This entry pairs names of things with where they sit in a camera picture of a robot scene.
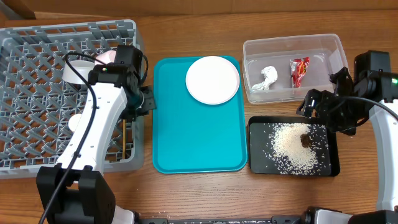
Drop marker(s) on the white tissue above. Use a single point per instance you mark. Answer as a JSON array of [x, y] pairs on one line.
[[270, 77]]

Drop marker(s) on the grey dish rack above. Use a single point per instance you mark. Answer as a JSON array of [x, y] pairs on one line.
[[36, 103]]

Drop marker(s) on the wooden chopstick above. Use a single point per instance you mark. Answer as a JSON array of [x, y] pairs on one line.
[[124, 140]]

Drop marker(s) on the brown food scrap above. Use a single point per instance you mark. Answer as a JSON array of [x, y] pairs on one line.
[[306, 140]]

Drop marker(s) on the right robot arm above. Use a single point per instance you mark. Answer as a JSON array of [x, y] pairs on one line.
[[372, 96]]

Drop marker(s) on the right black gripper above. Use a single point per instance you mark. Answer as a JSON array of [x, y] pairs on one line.
[[325, 106]]

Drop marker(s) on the rice pile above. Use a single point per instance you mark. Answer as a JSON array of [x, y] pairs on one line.
[[288, 155]]

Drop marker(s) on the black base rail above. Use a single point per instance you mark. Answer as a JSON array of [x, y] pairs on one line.
[[312, 215]]

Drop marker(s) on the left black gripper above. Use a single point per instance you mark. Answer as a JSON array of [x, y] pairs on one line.
[[150, 104]]

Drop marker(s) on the black waste tray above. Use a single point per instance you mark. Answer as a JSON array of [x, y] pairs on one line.
[[258, 136]]

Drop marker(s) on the red snack wrapper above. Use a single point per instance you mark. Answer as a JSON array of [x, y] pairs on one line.
[[298, 68]]

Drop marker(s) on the white round plate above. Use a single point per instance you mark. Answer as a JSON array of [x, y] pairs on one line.
[[212, 80]]

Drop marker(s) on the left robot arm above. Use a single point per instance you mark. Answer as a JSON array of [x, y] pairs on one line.
[[74, 189]]

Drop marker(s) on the white paper cup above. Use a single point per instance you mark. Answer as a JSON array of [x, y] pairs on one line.
[[73, 122]]

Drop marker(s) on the pink bowl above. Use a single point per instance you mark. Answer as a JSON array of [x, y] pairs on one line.
[[105, 58]]

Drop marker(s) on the clear plastic bin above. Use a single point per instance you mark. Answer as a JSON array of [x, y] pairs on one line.
[[284, 68]]

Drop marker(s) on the teal plastic tray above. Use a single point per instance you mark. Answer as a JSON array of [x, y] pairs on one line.
[[189, 136]]

